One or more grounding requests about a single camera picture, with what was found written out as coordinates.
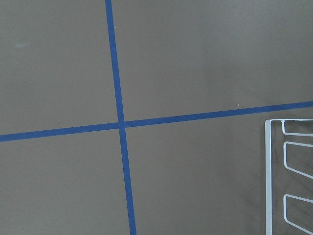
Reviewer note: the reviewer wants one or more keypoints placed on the white wire cup holder rack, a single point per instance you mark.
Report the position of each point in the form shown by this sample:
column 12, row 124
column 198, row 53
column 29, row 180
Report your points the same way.
column 289, row 176

